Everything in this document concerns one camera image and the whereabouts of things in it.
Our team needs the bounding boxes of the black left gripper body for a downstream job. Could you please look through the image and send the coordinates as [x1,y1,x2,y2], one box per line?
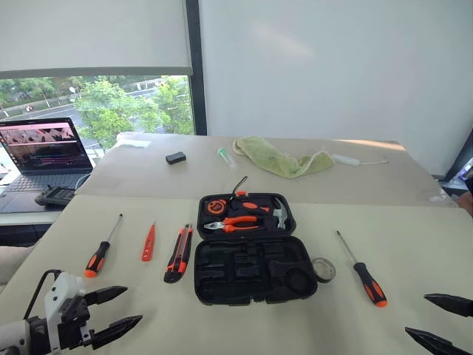
[57,293,95,351]

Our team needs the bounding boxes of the beige cushion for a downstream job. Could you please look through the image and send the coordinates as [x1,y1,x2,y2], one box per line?
[0,245,35,286]

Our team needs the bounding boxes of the black orange tape measure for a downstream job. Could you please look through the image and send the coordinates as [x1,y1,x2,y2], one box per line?
[205,176,249,215]

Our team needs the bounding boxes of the orange voltage tester pen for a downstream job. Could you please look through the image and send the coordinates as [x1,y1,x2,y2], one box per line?
[140,219,157,263]

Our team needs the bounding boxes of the white side desk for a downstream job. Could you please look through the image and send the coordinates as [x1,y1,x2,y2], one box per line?
[0,212,63,227]

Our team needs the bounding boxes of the orange black utility knife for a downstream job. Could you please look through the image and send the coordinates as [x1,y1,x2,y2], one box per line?
[163,223,194,285]

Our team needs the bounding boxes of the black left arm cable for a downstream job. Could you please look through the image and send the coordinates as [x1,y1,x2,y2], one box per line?
[23,269,63,321]

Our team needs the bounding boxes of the stubby orange black screwdriver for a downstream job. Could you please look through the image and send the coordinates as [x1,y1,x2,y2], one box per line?
[241,200,271,214]

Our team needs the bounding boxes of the white cable by laptop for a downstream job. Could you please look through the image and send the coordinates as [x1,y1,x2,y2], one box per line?
[75,172,92,192]

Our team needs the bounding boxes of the white roller blind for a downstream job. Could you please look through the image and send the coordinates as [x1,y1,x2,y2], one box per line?
[0,0,194,80]

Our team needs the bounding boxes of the silver claw hammer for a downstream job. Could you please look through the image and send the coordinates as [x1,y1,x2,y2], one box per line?
[272,197,290,231]

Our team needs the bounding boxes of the open grey laptop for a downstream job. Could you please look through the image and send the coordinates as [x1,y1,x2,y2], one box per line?
[0,117,95,215]

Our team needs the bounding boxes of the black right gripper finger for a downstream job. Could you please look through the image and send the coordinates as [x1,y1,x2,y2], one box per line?
[404,326,473,355]
[423,293,473,319]

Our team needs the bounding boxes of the small black box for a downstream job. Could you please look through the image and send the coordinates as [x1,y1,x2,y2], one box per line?
[165,150,187,166]

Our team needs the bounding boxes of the clear tube green cap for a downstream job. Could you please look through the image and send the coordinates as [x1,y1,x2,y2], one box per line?
[217,147,238,172]

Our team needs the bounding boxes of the black handheld controller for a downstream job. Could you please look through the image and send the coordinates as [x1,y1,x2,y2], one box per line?
[34,185,77,207]

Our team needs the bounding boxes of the black equipment at edge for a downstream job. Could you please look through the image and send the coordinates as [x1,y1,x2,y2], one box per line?
[438,126,473,194]

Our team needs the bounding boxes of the green towel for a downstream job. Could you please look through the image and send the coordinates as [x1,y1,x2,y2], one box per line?
[232,135,334,180]

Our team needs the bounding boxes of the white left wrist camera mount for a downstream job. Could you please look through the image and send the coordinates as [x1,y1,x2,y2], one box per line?
[43,271,88,351]

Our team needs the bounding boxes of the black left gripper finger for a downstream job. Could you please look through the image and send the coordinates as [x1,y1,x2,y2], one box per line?
[90,314,144,351]
[84,285,129,306]

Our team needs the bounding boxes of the long orange black screwdriver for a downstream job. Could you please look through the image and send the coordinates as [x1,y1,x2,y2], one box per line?
[84,213,124,279]
[336,230,389,308]

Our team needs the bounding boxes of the black window frame post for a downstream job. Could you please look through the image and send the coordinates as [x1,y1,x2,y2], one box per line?
[184,0,208,136]

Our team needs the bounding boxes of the black tool case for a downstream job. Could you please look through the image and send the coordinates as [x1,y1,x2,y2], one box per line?
[193,191,319,307]

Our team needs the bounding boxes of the orange handled pliers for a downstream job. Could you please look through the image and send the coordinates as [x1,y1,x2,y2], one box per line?
[203,215,260,234]

